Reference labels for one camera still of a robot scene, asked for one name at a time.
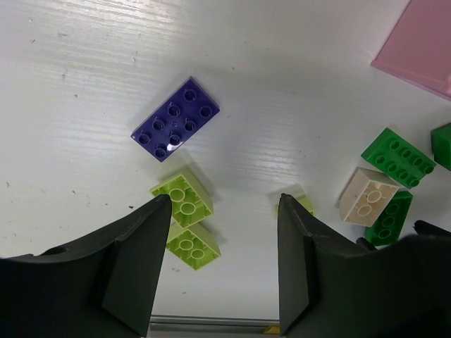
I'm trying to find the purple lego brick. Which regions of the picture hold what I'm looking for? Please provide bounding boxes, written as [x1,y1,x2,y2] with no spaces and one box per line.
[131,77,220,162]

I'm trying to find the lime lego brick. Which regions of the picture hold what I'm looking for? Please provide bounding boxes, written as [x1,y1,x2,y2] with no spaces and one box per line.
[280,184,316,216]
[149,169,214,229]
[166,223,221,270]

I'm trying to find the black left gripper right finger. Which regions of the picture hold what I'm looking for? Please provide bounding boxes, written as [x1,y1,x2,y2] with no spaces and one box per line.
[277,194,450,337]

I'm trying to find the lime lego brick middle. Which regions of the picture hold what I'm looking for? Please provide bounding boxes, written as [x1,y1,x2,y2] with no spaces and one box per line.
[280,184,316,216]

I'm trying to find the tan lego brick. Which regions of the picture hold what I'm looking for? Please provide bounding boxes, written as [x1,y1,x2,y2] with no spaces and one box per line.
[339,168,400,227]

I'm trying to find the green lego near containers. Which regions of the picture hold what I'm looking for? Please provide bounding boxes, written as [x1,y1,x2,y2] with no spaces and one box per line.
[431,123,451,171]

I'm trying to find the large pink container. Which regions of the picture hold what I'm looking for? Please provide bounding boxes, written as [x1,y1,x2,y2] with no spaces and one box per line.
[371,0,450,101]

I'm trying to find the green flat lego brick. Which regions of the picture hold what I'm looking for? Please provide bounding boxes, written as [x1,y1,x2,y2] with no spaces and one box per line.
[361,127,436,189]

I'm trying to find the green long lego brick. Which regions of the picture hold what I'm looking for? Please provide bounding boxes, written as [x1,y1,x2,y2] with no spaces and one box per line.
[364,191,413,246]

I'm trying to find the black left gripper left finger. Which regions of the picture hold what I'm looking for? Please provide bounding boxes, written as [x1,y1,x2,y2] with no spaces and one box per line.
[1,194,172,337]

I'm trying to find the lime lego brick lower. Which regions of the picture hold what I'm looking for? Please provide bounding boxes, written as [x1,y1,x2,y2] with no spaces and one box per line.
[166,223,221,270]

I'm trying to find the aluminium rail front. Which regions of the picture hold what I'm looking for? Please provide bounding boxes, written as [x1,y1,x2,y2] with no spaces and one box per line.
[149,315,279,330]

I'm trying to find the lime lego brick upper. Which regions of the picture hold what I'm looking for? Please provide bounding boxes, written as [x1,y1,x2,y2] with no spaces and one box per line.
[149,169,214,229]

